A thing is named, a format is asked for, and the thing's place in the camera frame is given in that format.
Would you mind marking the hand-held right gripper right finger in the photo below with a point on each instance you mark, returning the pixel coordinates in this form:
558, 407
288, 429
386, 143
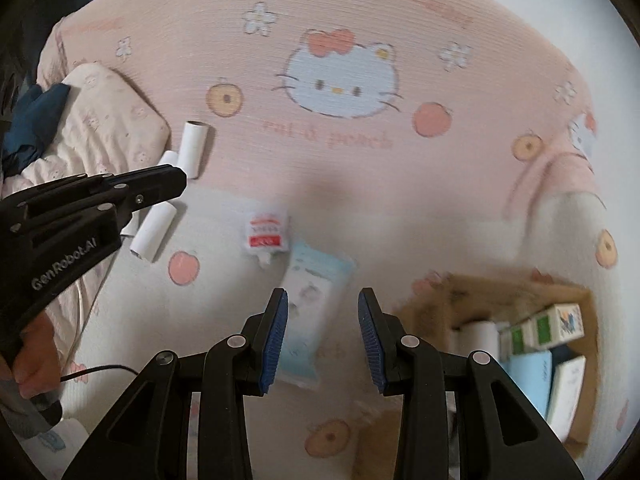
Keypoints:
372, 345

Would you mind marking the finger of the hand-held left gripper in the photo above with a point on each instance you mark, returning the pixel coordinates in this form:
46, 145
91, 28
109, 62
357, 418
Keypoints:
155, 185

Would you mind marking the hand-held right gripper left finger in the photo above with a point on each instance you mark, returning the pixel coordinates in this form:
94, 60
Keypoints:
274, 345

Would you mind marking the light blue wet wipes pack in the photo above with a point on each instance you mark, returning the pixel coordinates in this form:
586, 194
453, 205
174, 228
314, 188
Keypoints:
310, 310

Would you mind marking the pile of white rolls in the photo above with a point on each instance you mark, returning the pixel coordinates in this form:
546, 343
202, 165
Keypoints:
192, 150

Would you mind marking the white glossy paper roll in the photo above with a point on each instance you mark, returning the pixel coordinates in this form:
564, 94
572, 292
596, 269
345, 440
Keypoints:
477, 340

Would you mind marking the brown cardboard box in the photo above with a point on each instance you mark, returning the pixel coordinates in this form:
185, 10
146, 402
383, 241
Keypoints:
500, 300

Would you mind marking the person's left hand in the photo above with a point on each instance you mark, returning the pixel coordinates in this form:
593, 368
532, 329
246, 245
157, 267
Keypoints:
35, 355

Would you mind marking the cream cartoon-print blanket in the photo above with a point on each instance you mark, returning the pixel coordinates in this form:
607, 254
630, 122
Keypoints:
110, 120

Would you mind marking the white pouch with red label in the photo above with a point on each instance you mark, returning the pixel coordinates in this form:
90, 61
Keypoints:
265, 235

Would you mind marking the dark blue cloth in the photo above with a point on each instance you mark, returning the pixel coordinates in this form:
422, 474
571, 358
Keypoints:
30, 125

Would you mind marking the green and white carton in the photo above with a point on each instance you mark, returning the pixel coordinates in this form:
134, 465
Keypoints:
520, 337

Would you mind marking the pink cat-print bed sheet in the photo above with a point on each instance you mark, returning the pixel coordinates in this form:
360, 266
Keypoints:
450, 210

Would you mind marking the light blue flat pack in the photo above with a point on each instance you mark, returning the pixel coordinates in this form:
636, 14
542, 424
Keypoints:
530, 377

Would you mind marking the white packet with blue print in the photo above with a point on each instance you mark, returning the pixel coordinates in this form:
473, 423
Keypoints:
60, 437

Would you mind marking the white carton with butterfly print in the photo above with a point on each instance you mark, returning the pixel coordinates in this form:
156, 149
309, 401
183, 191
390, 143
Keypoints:
560, 322

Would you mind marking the plain white box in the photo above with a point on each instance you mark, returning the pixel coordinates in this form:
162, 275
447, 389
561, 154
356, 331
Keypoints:
567, 390

